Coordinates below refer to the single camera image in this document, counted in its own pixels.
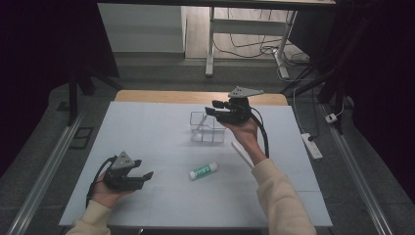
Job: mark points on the clear plastic organizer box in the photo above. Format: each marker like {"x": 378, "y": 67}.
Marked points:
{"x": 212, "y": 132}

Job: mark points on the white cabinet panel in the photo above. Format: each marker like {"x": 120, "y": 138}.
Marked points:
{"x": 143, "y": 29}

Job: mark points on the green and white glue stick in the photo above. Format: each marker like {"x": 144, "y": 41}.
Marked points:
{"x": 203, "y": 170}

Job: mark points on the person's left hand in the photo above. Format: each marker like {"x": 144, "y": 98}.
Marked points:
{"x": 106, "y": 196}

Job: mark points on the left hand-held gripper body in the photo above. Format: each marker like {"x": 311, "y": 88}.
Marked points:
{"x": 122, "y": 181}

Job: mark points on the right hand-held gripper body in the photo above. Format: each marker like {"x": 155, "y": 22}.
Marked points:
{"x": 238, "y": 112}

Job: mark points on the white table sheet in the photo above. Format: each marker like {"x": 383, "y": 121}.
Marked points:
{"x": 163, "y": 205}

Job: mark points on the person's right hand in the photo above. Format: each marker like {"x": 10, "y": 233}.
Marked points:
{"x": 248, "y": 137}

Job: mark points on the black metal stand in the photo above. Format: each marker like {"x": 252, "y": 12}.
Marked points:
{"x": 339, "y": 91}
{"x": 72, "y": 98}

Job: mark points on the white power strip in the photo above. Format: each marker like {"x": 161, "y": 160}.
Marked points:
{"x": 312, "y": 147}

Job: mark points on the small white adapter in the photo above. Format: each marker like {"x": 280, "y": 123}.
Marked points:
{"x": 331, "y": 118}

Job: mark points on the white desk frame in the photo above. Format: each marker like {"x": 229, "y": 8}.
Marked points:
{"x": 244, "y": 26}

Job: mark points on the aluminium floor rail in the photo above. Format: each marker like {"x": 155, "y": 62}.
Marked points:
{"x": 45, "y": 173}
{"x": 355, "y": 173}

